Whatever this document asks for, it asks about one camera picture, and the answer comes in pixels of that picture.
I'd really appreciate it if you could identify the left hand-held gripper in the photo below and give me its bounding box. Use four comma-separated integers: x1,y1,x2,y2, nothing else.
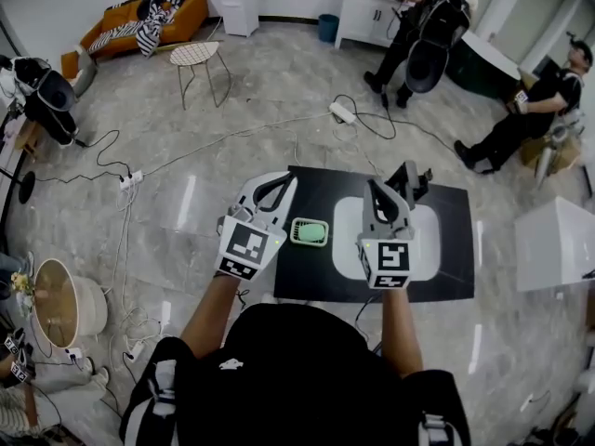
213,170,299,284

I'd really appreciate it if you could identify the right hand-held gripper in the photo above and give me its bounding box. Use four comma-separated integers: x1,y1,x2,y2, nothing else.
354,178,417,292

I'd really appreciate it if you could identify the pale green soap dish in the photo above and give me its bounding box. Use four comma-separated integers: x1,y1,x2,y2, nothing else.
288,216,331,250

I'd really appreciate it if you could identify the green soap bar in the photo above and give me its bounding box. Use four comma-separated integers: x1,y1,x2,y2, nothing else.
297,220,327,244

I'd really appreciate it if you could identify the person's right forearm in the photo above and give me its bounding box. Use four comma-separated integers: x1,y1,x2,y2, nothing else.
380,287,425,376

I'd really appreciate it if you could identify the person's left forearm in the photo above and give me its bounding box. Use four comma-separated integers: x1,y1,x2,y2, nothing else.
179,273,244,361

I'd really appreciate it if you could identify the black faucet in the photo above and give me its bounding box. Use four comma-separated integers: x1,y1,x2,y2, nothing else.
385,160,434,204

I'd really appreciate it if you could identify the white sink basin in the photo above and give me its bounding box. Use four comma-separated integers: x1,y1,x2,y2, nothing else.
331,195,442,282

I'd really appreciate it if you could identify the black shell backpack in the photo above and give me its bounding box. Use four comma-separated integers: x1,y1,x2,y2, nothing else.
36,69,77,112
404,25,467,95

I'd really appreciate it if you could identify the cardboard box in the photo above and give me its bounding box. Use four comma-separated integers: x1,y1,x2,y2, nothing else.
519,132,585,170

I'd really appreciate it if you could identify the dark green bathtub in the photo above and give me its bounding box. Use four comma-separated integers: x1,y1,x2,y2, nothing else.
444,30,522,102

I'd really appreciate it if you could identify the white square cabinet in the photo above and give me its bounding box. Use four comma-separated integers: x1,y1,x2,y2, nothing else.
513,195,595,294

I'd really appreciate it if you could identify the blue waste bin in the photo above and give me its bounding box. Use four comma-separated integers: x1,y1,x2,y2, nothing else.
317,12,341,44

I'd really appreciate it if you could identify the white water dispenser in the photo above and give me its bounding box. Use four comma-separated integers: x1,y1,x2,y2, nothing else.
218,0,261,38

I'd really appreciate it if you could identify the person's black shirt torso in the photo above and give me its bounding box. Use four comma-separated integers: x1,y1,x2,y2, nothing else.
118,303,471,446

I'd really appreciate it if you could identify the orange sofa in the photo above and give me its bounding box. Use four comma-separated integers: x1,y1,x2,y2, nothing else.
59,0,211,81

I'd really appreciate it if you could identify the striped blanket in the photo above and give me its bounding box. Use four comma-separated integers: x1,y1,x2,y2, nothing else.
87,0,204,59

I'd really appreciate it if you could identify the wooden stool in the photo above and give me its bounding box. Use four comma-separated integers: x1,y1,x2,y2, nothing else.
13,120,46,163

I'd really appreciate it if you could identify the flower bouquet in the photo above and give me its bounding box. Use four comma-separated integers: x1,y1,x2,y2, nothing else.
9,270,36,318

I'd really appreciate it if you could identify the long white cable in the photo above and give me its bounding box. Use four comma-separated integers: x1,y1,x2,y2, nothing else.
140,111,334,178

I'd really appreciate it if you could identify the black cable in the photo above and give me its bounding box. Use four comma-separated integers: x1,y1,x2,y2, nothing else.
33,129,134,186
331,94,459,155

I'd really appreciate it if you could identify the wire leaf-shaped side table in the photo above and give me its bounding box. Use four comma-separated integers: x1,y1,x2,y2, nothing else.
167,40,233,112

